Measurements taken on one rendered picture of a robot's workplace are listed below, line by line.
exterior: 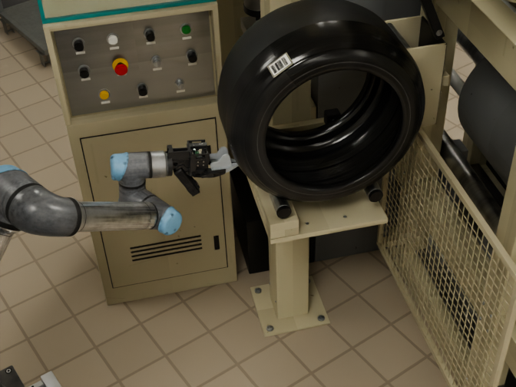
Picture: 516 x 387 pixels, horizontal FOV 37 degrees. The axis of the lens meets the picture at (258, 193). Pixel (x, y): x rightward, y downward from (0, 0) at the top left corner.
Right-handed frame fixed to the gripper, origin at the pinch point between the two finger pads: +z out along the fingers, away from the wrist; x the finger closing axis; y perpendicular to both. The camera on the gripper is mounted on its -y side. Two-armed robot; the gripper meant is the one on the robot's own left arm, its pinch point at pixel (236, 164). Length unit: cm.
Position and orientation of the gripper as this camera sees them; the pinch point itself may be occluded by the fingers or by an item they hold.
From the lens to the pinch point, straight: 224.6
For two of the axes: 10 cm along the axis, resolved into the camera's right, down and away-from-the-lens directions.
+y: 0.9, -7.8, -6.2
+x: -2.2, -6.2, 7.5
